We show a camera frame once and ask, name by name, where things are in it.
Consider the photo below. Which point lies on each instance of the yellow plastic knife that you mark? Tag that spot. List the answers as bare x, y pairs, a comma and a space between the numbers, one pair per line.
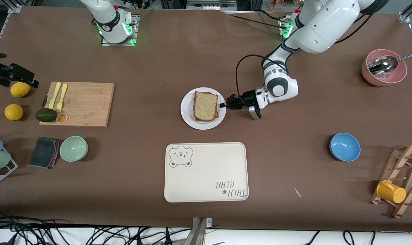
55, 95

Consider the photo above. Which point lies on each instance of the bamboo cutting board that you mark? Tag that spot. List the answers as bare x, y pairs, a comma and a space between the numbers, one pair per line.
86, 105

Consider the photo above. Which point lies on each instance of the dark grey folded cloth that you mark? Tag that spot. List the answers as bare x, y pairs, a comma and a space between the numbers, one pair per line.
42, 152

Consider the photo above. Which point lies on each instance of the wooden mug rack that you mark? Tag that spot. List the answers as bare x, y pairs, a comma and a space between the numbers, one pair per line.
404, 148

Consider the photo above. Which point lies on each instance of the pink bowl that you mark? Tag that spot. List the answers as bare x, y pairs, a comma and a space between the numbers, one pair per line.
396, 80

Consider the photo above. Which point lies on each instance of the blue bowl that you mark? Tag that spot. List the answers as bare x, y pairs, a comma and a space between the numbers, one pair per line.
345, 147

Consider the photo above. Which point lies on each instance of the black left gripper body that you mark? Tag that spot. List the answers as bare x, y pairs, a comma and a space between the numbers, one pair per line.
247, 98

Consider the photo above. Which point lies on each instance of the mint green bowl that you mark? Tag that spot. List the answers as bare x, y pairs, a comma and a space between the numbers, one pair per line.
73, 148

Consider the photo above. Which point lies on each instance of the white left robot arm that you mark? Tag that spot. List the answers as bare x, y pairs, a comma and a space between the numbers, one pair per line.
321, 27

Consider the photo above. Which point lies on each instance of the aluminium frame profile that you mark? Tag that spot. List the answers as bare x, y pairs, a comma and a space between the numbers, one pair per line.
408, 15

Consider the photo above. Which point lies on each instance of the metal scoop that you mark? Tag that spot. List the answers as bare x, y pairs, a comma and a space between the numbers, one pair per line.
384, 64

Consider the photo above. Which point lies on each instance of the orange slice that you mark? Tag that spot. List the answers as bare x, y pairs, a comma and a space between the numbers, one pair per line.
62, 118

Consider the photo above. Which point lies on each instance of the pink folded cloth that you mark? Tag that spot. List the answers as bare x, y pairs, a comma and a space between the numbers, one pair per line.
57, 153

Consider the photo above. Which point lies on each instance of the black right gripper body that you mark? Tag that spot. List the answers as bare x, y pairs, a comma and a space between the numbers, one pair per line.
1, 72

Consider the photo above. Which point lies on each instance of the dark green avocado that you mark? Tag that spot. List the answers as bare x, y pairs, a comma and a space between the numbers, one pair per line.
46, 115

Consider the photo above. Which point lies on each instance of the white round plate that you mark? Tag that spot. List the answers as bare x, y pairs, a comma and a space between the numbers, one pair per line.
188, 115

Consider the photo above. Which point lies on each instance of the brown bread slice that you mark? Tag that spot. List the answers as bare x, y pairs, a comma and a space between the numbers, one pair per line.
206, 105
217, 114

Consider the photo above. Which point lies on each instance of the aluminium corner bracket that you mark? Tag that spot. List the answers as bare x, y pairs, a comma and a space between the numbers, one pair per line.
15, 9

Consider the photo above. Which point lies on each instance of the grey equipment box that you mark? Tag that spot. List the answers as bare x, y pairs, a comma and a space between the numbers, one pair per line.
209, 5

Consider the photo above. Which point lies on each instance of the cream bear print tray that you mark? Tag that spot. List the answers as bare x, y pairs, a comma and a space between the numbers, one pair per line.
206, 177

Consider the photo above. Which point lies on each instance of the yellow plastic fork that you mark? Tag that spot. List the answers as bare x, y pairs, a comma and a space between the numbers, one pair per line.
63, 92

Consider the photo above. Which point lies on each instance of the yellow mug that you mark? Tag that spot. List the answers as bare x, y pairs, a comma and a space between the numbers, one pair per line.
393, 193

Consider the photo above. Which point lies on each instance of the white tape scrap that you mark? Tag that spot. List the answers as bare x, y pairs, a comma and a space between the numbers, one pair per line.
297, 192

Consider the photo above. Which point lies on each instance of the yellow lemon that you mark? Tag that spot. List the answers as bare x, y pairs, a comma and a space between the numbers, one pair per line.
13, 112
19, 91

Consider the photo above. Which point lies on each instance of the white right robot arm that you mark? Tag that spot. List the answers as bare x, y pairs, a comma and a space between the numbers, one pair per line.
110, 20

